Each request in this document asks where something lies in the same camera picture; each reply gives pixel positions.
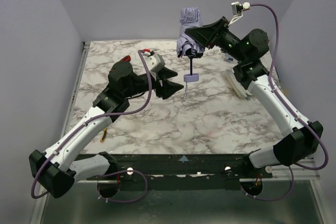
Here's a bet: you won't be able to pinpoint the aluminium extrusion frame rail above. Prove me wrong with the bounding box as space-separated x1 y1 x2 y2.
271 159 320 181

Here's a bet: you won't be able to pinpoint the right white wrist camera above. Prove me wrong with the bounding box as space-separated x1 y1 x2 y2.
228 2 250 26

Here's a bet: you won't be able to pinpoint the red black utility knife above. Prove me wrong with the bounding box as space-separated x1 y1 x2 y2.
110 55 131 72

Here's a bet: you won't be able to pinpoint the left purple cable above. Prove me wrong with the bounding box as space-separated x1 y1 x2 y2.
30 50 155 204

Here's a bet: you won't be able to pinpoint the purple cable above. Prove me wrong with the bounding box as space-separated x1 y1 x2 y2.
249 3 329 201
30 50 155 204

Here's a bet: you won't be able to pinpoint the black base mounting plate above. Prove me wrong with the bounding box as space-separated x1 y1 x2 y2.
89 154 272 191

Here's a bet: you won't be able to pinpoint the yellow handled pliers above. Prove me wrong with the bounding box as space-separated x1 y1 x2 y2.
100 128 108 143

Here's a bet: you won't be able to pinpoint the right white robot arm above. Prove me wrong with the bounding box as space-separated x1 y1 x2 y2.
185 17 323 168

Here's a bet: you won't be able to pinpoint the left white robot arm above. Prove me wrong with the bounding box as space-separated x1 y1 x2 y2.
28 61 184 199

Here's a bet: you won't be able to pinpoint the beige umbrella sleeve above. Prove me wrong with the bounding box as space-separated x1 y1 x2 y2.
225 69 253 100

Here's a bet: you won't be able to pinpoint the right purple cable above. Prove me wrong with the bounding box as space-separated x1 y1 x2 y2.
249 3 329 201

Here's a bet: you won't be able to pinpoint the clear plastic parts box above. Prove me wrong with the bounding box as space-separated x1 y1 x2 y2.
224 54 235 63

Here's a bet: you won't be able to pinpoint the lavender umbrella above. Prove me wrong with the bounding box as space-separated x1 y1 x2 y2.
176 7 205 101

